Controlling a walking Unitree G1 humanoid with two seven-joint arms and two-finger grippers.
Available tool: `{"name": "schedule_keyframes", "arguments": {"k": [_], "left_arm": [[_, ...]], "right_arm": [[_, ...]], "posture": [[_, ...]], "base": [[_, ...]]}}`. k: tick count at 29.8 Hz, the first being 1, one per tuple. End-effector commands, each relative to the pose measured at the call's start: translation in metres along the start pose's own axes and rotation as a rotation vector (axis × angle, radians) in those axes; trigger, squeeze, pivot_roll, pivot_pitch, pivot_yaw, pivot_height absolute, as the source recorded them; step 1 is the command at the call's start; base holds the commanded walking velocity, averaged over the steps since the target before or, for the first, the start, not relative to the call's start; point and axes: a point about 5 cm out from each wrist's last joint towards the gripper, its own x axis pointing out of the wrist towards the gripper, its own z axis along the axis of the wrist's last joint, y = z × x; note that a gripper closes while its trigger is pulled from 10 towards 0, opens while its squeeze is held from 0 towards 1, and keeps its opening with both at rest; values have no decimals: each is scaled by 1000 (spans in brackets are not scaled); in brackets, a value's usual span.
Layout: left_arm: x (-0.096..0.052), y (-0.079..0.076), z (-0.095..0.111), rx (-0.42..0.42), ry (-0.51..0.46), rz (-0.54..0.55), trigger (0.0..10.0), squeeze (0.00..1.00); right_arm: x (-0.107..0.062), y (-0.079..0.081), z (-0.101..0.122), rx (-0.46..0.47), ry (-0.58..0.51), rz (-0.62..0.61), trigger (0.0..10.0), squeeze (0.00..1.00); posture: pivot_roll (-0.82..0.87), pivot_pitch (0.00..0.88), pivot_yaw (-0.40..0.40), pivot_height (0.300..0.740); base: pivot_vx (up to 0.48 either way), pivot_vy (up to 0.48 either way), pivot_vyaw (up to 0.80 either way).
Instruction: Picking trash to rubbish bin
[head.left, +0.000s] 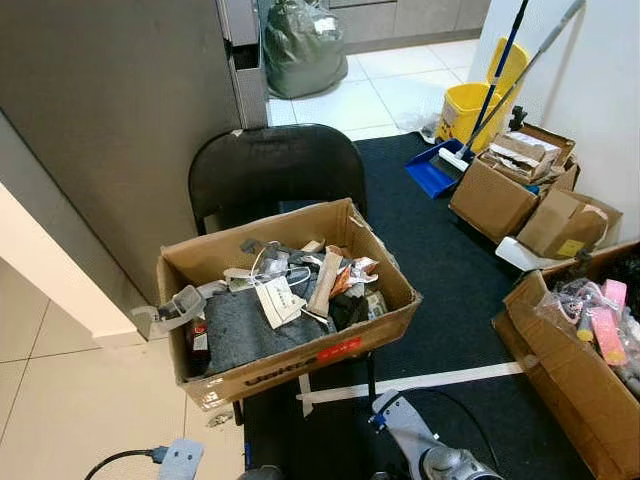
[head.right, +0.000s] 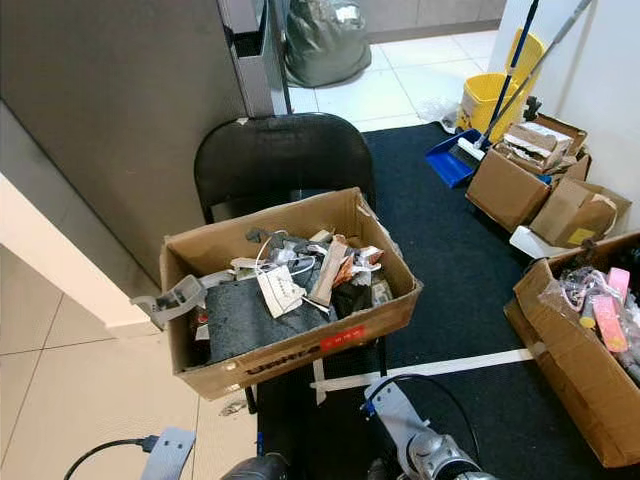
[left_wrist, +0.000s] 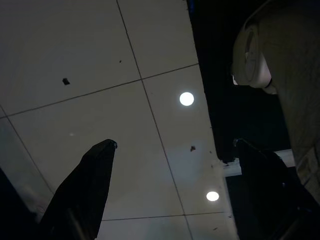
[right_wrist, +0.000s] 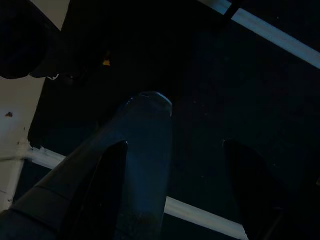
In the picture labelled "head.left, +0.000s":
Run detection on clear plastic bag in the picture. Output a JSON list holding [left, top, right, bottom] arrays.
[[538, 277, 640, 396]]

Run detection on white floor tape strip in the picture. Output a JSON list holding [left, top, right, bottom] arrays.
[[297, 362, 526, 406]]

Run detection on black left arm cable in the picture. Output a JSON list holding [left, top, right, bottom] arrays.
[[85, 446, 167, 480]]

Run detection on black chair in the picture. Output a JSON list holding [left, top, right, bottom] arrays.
[[188, 124, 379, 426]]

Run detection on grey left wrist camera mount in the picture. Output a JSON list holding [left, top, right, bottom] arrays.
[[157, 438, 205, 480]]

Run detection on white plastic tray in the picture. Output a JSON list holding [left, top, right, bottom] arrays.
[[495, 236, 553, 273]]

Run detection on grey green garbage bag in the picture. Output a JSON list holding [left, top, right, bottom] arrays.
[[263, 0, 350, 99]]

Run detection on dark blue carpet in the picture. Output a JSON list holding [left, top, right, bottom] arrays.
[[240, 130, 640, 480]]

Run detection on pink package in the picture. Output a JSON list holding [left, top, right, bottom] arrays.
[[590, 280, 629, 367]]

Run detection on crumpled brown packaging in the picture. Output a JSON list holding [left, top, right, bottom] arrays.
[[484, 131, 564, 185]]

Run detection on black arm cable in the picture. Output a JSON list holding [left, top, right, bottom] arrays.
[[85, 446, 167, 480], [425, 387, 503, 469]]

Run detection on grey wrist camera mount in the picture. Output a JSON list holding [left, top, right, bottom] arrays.
[[370, 390, 442, 467], [157, 438, 205, 480]]

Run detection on grey plastic tool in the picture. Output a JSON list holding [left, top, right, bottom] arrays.
[[132, 285, 208, 341]]

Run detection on cardboard box with open flaps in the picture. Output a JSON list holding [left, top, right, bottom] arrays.
[[449, 123, 582, 244]]

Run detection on tan cardboard strip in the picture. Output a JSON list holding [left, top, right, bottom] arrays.
[[306, 250, 345, 317]]

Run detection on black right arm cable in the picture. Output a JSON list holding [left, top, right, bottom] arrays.
[[425, 387, 503, 469]]

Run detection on cardboard box with red label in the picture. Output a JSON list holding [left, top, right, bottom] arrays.
[[157, 198, 422, 413]]

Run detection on grey handled broom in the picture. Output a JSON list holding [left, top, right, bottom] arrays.
[[440, 0, 587, 173]]

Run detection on grey kitchen cabinets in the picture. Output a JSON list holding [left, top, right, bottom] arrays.
[[328, 0, 491, 53]]

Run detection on long cardboard box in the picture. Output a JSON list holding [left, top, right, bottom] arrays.
[[492, 243, 640, 480]]

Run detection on yellow mop bucket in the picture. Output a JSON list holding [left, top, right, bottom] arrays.
[[437, 38, 531, 151]]

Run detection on tall grey cabinet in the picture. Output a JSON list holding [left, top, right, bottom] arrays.
[[0, 0, 269, 306]]

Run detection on blue dustpan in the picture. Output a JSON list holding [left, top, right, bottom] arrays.
[[405, 138, 471, 199]]

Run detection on grey robot left leg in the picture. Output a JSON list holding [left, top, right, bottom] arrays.
[[238, 465, 288, 480]]

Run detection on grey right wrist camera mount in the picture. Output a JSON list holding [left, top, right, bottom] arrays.
[[370, 390, 442, 467]]

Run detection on grey felt cloth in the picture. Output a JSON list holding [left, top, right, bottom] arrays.
[[205, 285, 339, 373]]

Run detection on small cardboard box yellow label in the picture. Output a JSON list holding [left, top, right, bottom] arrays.
[[516, 188, 623, 261]]

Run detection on white paper tag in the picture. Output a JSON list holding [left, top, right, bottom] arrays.
[[255, 277, 307, 329]]

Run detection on blue handled mop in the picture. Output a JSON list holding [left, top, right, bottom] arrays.
[[462, 0, 532, 156]]

